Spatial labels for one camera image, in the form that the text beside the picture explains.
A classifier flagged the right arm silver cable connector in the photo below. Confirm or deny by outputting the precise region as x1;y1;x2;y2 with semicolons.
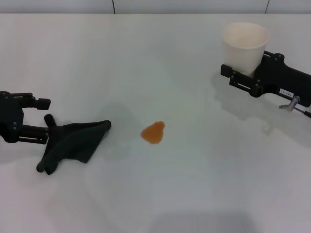
278;95;311;117

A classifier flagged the white paper cup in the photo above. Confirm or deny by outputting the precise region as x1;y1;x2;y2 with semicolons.
221;22;271;79

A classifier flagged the dark blue rag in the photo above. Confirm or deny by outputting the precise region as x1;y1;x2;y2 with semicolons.
36;114;113;175

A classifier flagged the orange brown liquid stain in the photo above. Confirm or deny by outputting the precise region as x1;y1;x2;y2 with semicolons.
140;120;167;145

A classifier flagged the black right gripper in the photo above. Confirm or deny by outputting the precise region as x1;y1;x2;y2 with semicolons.
220;50;311;108

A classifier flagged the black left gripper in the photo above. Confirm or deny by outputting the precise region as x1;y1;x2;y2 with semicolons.
0;91;52;146

